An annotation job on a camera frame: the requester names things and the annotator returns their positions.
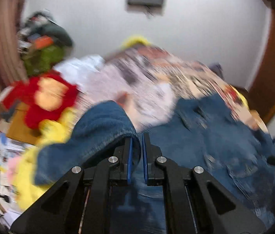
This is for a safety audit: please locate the blue denim jacket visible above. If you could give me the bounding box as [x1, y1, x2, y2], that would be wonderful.
[34, 94, 275, 233]

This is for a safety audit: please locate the pile of clutter clothes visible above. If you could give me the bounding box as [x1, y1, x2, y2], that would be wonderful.
[17, 10, 74, 53]

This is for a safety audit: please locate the yellow cloth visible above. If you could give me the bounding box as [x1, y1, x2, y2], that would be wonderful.
[12, 107, 77, 212]

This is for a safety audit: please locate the brown cardboard box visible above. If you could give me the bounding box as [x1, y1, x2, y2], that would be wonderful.
[6, 103, 41, 145]

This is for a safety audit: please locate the red plush toy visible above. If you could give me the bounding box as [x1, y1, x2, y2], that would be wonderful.
[2, 70, 79, 129]

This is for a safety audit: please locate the purple grey bag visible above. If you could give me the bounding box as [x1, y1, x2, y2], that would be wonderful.
[208, 63, 224, 80]

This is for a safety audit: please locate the patterned printed bed cover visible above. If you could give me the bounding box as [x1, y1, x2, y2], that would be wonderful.
[76, 46, 268, 132]

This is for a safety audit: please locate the white cloth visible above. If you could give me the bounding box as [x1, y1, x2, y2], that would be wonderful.
[52, 54, 105, 92]

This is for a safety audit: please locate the green storage bag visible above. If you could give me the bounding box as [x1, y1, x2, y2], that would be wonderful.
[21, 45, 65, 77]

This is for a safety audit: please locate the orange box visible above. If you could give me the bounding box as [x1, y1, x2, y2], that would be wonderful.
[33, 35, 54, 50]

